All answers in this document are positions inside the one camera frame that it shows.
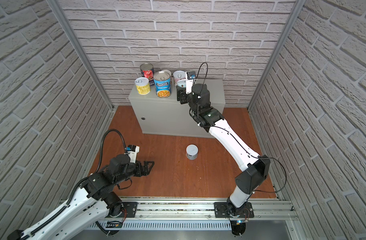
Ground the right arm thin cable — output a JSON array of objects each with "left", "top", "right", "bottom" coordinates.
[{"left": 193, "top": 62, "right": 288, "bottom": 194}]

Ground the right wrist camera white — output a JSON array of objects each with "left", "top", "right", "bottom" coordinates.
[{"left": 186, "top": 71, "right": 197, "bottom": 94}]

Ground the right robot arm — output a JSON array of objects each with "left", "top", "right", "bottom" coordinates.
[{"left": 177, "top": 80, "right": 271, "bottom": 217}]

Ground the yellow labelled can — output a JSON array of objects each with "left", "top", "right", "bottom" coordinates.
[{"left": 134, "top": 77, "right": 150, "bottom": 95}]

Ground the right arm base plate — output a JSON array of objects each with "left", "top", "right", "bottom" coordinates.
[{"left": 214, "top": 202, "right": 255, "bottom": 219}]

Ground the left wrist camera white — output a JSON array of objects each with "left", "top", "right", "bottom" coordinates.
[{"left": 126, "top": 145, "right": 140, "bottom": 163}]

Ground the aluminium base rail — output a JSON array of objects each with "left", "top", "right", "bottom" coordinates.
[{"left": 84, "top": 197, "right": 300, "bottom": 233}]

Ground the grey metal cabinet box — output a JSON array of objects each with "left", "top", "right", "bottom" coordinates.
[{"left": 129, "top": 86, "right": 213, "bottom": 138}]

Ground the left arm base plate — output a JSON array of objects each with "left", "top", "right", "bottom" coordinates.
[{"left": 104, "top": 202, "right": 138, "bottom": 219}]

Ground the black corrugated cable hose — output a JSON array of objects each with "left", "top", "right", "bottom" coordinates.
[{"left": 20, "top": 128, "right": 128, "bottom": 240}]

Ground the right aluminium corner post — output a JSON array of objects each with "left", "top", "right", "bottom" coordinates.
[{"left": 247, "top": 0, "right": 306, "bottom": 111}]

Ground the white flat-lid can front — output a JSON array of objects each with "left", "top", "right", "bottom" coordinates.
[{"left": 162, "top": 70, "right": 172, "bottom": 76}]

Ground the red tomato can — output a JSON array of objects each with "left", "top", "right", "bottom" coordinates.
[{"left": 140, "top": 63, "right": 154, "bottom": 86}]

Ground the left aluminium corner post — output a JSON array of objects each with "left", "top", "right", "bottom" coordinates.
[{"left": 47, "top": 0, "right": 114, "bottom": 111}]

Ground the aluminium corner post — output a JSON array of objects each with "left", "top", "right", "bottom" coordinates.
[
  {"left": 247, "top": 0, "right": 306, "bottom": 111},
  {"left": 47, "top": 0, "right": 114, "bottom": 111}
]

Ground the blue soup can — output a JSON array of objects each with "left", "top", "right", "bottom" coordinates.
[{"left": 153, "top": 71, "right": 171, "bottom": 98}]

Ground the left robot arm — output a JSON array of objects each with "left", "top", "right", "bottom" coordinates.
[{"left": 7, "top": 154, "right": 154, "bottom": 240}]

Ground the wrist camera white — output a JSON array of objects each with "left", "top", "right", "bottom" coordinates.
[
  {"left": 186, "top": 71, "right": 197, "bottom": 94},
  {"left": 126, "top": 145, "right": 140, "bottom": 163}
]

